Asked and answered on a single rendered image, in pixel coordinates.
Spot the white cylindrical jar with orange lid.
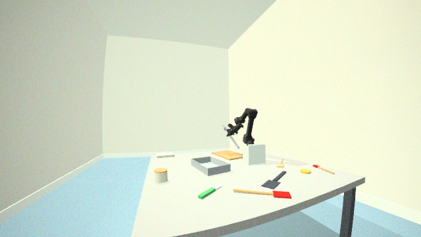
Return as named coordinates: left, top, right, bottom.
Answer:
left=154, top=168, right=168, bottom=183

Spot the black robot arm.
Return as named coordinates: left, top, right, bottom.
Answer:
left=234, top=108, right=258, bottom=146

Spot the yellow round disc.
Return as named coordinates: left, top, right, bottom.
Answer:
left=300, top=169, right=311, bottom=174

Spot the orange flat board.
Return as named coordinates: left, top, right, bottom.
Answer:
left=212, top=150, right=243, bottom=160

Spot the red spatula with wooden handle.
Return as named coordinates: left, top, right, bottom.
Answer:
left=234, top=189, right=291, bottom=199

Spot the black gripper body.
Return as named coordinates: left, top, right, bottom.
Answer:
left=226, top=126, right=239, bottom=135

